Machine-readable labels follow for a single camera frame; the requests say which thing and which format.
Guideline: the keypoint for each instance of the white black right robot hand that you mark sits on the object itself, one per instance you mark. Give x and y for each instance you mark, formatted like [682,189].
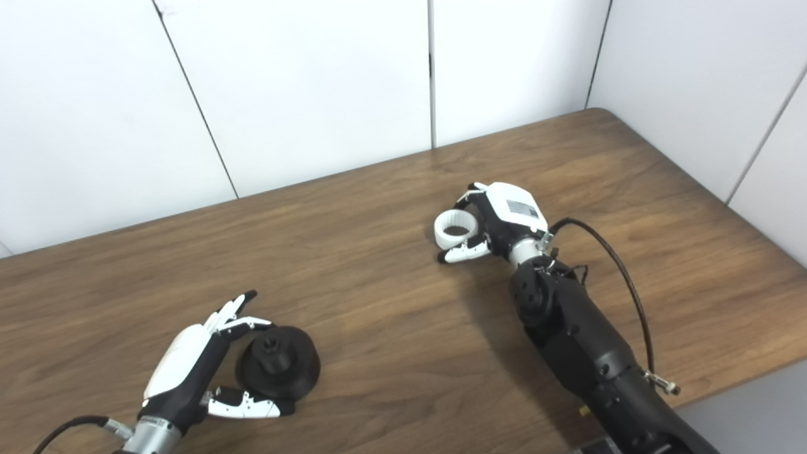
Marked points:
[514,211]

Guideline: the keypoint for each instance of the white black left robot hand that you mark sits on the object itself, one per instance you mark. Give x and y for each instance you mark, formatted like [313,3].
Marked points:
[179,366]

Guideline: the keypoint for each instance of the round black plastic part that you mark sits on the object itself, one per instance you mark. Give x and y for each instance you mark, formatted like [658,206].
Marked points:
[284,372]

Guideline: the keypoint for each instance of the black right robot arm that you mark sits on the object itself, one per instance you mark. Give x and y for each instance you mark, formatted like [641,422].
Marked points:
[586,347]

